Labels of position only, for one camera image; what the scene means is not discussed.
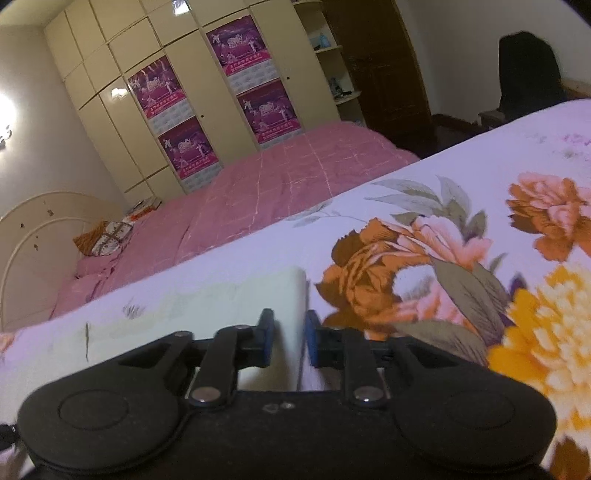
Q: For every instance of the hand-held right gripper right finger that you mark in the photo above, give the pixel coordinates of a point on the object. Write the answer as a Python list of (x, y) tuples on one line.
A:
[(312, 340)]

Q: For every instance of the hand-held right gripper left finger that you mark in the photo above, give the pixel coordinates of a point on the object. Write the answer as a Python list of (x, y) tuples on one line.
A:
[(267, 339)]

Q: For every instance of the pale cream garment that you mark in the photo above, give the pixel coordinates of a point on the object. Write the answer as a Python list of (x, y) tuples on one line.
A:
[(277, 293)]

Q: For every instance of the pink checked quilt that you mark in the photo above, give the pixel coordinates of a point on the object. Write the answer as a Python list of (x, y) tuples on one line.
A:
[(258, 194)]

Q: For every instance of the floral printed bedsheet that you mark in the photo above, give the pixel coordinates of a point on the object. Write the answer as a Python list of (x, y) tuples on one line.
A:
[(415, 207)]

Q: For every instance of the stack of books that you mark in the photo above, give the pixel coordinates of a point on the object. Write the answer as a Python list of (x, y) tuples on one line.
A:
[(143, 206)]

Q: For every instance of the orange patterned pillow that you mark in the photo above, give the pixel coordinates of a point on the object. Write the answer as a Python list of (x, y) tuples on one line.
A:
[(108, 237)]

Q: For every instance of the cream arched headboard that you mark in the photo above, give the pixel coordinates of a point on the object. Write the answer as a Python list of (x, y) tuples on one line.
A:
[(27, 258)]

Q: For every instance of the cream wardrobe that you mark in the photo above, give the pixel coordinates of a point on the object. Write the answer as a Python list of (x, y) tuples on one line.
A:
[(115, 120)]

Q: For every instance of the cream corner shelf unit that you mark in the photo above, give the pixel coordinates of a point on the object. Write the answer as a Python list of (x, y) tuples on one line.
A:
[(325, 64)]

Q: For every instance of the dark wooden door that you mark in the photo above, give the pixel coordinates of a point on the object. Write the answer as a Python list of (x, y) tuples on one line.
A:
[(378, 69)]

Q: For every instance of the blue bottle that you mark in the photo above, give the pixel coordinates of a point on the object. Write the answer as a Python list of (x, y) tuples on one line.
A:
[(323, 40)]

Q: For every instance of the black chair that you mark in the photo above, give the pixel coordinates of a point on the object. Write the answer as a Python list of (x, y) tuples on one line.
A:
[(531, 74)]

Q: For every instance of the purple wall poster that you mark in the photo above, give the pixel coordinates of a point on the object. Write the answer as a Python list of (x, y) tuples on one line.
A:
[(154, 85), (187, 145), (235, 44), (268, 110)]

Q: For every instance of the bright wall lamp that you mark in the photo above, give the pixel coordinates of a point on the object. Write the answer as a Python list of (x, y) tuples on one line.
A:
[(5, 120)]

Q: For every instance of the wooden bed frame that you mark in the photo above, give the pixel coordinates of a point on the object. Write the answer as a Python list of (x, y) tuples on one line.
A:
[(577, 87)]

